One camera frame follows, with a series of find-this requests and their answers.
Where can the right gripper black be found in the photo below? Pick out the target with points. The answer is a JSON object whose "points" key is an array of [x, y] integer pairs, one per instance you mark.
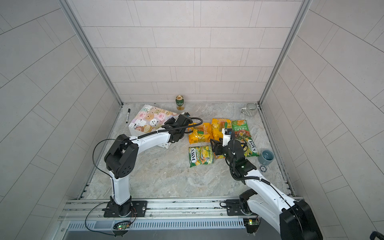
{"points": [[218, 146]]}

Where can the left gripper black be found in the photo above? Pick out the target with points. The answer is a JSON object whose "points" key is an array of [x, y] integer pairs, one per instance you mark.
{"points": [[172, 121]]}

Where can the large yellow snack bag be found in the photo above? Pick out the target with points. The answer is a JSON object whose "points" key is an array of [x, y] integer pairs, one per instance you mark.
{"points": [[218, 125]]}

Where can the green red snack bag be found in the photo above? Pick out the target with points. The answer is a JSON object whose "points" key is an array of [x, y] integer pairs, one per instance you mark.
{"points": [[241, 129]]}

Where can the orange yellow snack bag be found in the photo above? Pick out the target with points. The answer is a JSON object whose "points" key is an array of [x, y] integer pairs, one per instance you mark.
{"points": [[201, 134]]}

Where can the white paper bag pig print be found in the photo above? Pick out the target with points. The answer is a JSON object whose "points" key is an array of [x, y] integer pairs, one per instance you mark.
{"points": [[145, 125]]}

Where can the green savoria snack bag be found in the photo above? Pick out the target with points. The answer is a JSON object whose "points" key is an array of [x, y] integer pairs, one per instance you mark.
{"points": [[249, 147]]}

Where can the dark green snack bag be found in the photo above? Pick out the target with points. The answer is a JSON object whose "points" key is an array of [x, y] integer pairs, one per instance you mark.
{"points": [[202, 155]]}

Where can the orange blue snack bag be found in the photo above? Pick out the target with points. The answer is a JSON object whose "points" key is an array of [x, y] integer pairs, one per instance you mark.
{"points": [[219, 155]]}

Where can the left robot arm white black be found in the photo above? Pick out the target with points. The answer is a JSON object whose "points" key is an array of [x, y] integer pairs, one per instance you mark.
{"points": [[121, 159]]}

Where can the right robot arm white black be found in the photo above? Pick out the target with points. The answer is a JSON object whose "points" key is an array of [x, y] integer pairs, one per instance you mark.
{"points": [[293, 219]]}

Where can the green drink can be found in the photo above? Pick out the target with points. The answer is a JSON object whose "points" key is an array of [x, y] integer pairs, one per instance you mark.
{"points": [[180, 102]]}

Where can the striped ceramic mug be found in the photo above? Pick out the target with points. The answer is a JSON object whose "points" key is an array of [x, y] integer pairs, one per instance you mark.
{"points": [[250, 110]]}

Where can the teal ceramic cup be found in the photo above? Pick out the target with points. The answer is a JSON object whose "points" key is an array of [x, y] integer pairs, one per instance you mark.
{"points": [[266, 157]]}

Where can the black marker pen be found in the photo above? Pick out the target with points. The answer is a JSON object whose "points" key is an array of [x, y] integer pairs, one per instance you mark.
{"points": [[128, 114]]}

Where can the right circuit board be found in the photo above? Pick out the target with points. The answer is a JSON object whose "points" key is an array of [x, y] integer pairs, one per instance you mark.
{"points": [[252, 225]]}

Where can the circuit board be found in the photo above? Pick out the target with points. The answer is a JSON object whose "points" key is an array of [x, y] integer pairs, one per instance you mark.
{"points": [[122, 226], [252, 225]]}

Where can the left circuit board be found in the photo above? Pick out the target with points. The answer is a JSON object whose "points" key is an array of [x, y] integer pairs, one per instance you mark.
{"points": [[122, 226]]}

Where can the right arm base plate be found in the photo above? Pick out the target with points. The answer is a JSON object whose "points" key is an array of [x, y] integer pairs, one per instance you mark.
{"points": [[232, 207]]}

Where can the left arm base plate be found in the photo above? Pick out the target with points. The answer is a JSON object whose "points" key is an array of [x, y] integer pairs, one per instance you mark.
{"points": [[138, 208]]}

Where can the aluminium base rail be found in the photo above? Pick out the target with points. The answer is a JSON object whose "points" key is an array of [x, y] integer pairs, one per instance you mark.
{"points": [[171, 208]]}

